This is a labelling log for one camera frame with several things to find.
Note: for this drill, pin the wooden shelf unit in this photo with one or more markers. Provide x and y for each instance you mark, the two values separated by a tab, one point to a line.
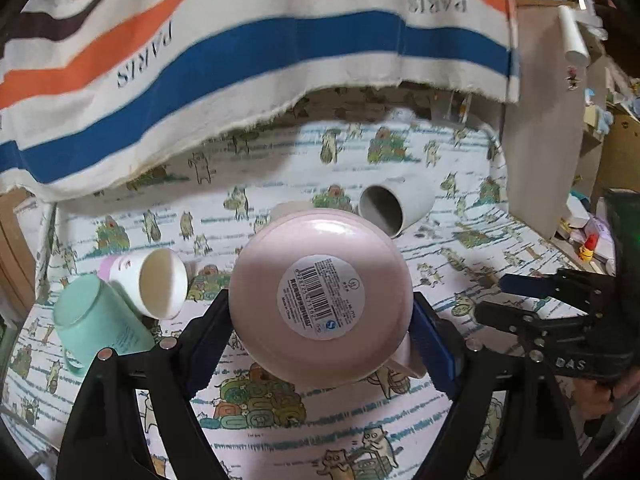
545	120

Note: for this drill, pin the white cup with lilac print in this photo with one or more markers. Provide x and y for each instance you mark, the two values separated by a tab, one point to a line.
159	282

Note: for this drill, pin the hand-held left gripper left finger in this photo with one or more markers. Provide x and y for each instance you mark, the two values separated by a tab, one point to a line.
210	345

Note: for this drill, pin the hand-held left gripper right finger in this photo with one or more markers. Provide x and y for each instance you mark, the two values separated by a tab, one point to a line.
436	352

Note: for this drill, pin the person's right hand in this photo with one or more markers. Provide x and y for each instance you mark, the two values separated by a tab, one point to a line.
597	405

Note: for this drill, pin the cardboard box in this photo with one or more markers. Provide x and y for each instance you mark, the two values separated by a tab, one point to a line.
622	155

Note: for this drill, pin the pink cup with barcode label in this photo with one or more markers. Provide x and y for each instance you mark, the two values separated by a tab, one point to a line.
320	295

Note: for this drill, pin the striped cloth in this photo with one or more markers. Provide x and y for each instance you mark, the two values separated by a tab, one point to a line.
240	60

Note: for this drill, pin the grey cup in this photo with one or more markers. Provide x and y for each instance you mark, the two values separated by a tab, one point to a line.
410	195

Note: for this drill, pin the cat printed blanket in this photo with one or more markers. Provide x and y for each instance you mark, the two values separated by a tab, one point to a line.
300	175

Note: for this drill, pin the white paper roll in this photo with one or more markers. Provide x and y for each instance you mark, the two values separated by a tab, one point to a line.
575	37

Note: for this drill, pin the small red yellow bottle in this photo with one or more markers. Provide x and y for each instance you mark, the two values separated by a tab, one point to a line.
589	247

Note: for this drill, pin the mint green cup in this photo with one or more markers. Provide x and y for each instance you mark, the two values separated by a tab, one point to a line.
100	325

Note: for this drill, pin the pale pink cup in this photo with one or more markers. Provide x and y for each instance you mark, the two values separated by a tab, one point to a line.
287	210

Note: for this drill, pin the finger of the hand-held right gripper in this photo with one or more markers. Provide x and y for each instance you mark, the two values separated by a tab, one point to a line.
525	286
505	317

